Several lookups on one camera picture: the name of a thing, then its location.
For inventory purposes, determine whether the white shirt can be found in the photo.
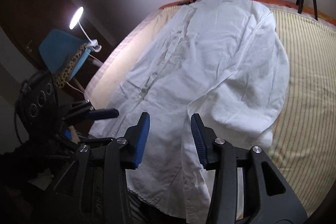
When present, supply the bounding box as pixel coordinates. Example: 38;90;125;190
90;0;289;223

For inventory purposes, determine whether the leopard print cloth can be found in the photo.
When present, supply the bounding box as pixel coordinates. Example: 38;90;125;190
53;43;87;89

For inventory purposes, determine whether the blue chair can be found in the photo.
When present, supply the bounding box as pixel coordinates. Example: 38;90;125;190
39;29;89;81

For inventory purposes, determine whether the left hand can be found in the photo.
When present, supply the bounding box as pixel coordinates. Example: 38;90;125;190
64;126;80;144

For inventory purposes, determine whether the white clip desk lamp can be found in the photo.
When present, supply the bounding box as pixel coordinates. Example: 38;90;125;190
69;6;102;52

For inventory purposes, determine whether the yellow striped bed sheet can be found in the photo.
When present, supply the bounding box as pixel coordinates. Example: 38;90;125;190
89;2;336;219

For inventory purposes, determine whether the pink checked mattress cover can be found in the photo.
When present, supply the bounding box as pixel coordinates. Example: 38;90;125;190
84;6;179;105

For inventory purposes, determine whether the orange wooden bed frame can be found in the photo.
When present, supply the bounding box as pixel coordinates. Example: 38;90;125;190
159;0;335;26

